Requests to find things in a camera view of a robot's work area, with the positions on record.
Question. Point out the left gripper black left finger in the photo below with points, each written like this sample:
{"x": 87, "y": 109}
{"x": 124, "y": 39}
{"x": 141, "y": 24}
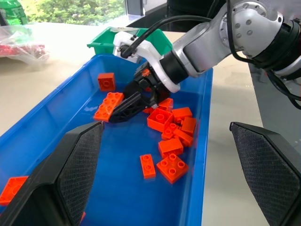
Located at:
{"x": 49, "y": 183}

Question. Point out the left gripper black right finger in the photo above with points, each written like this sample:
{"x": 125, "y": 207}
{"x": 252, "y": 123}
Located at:
{"x": 270, "y": 169}

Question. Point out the green packaged item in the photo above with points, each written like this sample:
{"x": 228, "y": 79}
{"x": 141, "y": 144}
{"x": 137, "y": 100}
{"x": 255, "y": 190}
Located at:
{"x": 13, "y": 13}

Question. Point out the large hollow orange toy brick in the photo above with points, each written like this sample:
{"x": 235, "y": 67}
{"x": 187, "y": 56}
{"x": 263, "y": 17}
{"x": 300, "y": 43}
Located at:
{"x": 160, "y": 118}

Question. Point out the green plastic bin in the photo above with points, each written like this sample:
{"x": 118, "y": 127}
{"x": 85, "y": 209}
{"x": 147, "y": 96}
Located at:
{"x": 103, "y": 42}

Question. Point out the narrow orange toy brick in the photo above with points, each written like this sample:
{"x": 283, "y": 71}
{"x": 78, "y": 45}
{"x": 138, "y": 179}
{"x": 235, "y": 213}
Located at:
{"x": 147, "y": 166}

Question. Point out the clear plastic bag red parts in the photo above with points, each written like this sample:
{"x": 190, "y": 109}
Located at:
{"x": 26, "y": 47}

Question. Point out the square orange toy brick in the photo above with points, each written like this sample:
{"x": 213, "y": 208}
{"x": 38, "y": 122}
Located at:
{"x": 106, "y": 81}
{"x": 172, "y": 167}
{"x": 10, "y": 189}

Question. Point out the blue plastic bin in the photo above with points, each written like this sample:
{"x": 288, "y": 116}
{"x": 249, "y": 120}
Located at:
{"x": 127, "y": 200}

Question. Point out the long orange toy brick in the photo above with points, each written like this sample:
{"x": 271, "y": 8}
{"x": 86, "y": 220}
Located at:
{"x": 107, "y": 107}

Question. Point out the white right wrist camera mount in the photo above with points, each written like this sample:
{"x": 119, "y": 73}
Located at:
{"x": 150, "y": 50}

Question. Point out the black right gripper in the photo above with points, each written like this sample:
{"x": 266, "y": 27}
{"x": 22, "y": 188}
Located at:
{"x": 151, "y": 87}

